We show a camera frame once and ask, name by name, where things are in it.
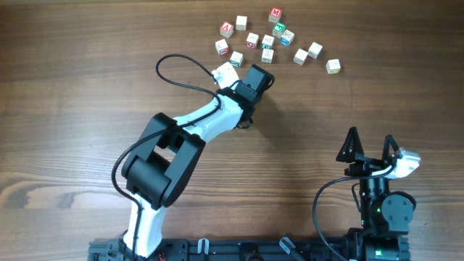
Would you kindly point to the green top wooden block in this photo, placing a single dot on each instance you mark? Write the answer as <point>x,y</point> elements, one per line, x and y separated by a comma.
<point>278,29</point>

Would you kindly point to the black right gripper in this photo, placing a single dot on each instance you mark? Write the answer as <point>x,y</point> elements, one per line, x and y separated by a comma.
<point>366,164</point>

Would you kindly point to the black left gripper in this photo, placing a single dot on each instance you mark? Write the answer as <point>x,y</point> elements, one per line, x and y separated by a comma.
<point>245,90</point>

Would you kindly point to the red letter A block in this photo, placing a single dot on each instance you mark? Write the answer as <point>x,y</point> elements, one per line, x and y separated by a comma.
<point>226,29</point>

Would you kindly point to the red sided wooden block left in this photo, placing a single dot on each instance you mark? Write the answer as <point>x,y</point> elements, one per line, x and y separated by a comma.
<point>221,47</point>

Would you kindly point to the red sided wooden block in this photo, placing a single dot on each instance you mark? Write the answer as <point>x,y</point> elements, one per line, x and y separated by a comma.
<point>251,40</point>
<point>221,47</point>

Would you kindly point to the plain wooden block top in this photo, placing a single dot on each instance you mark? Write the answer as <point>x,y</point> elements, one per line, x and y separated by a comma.
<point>241,22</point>

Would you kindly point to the red sided wooden block centre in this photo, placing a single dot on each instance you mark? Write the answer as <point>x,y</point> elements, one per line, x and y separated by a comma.
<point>251,40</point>

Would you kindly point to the yellow engraved wooden block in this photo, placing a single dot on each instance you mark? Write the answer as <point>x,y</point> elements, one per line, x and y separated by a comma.
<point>333,66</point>

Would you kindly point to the green sided wooden block lower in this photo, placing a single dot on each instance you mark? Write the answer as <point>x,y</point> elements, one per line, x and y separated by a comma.
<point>236,59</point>

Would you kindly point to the red letter M block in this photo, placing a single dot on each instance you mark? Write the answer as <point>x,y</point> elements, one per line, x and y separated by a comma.
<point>275,15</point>

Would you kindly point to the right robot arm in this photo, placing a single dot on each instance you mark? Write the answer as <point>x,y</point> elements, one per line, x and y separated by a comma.
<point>385,214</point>

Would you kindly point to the blue sided wooden block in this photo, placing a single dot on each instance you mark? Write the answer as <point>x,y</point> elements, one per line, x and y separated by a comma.
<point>287,37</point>

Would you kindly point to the plain wooden block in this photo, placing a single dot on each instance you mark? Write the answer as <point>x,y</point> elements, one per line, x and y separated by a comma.
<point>300,56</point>
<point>241,22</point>
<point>314,50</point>

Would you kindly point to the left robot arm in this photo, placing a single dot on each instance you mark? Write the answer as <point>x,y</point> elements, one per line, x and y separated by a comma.
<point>158,166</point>

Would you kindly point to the green sided wooden block centre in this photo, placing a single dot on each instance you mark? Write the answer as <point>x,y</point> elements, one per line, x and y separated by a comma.
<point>267,42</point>

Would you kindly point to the green sided wooden block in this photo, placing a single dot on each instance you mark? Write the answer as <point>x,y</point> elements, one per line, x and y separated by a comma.
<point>267,42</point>
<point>236,59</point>

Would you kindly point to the blue engraved wooden block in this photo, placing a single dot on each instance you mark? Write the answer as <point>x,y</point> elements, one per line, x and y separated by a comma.
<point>267,55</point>

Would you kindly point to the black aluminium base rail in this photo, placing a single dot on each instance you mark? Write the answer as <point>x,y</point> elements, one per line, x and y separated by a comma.
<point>283,249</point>

